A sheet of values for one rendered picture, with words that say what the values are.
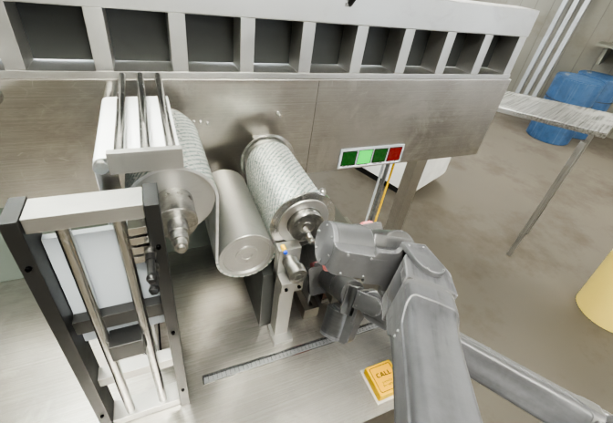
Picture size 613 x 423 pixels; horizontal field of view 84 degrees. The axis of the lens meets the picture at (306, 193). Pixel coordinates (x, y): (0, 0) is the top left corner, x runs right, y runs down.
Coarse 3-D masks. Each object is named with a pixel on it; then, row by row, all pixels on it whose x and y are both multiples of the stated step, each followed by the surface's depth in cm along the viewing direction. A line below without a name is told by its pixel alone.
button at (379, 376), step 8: (368, 368) 82; (376, 368) 82; (384, 368) 82; (368, 376) 81; (376, 376) 81; (384, 376) 81; (376, 384) 79; (384, 384) 79; (392, 384) 80; (376, 392) 79; (384, 392) 78; (392, 392) 78
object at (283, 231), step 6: (252, 150) 87; (294, 204) 69; (300, 204) 69; (306, 204) 70; (312, 204) 70; (318, 204) 71; (324, 204) 72; (288, 210) 69; (294, 210) 69; (318, 210) 72; (324, 210) 73; (282, 216) 69; (288, 216) 70; (324, 216) 74; (282, 222) 70; (282, 228) 71; (282, 234) 72; (288, 234) 73; (288, 240) 74
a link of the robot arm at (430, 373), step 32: (416, 288) 35; (448, 288) 37; (384, 320) 39; (416, 320) 31; (448, 320) 32; (416, 352) 28; (448, 352) 29; (416, 384) 25; (448, 384) 26; (416, 416) 23; (448, 416) 23; (480, 416) 24
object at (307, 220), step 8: (304, 208) 70; (312, 208) 71; (296, 216) 69; (304, 216) 69; (312, 216) 70; (320, 216) 71; (288, 224) 70; (296, 224) 69; (304, 224) 71; (312, 224) 72; (296, 232) 71; (304, 232) 72; (312, 232) 73; (304, 240) 73
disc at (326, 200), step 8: (312, 192) 69; (288, 200) 68; (296, 200) 68; (304, 200) 69; (320, 200) 71; (328, 200) 72; (280, 208) 68; (288, 208) 69; (328, 208) 73; (280, 216) 69; (328, 216) 75; (272, 224) 70; (272, 232) 71; (280, 240) 73
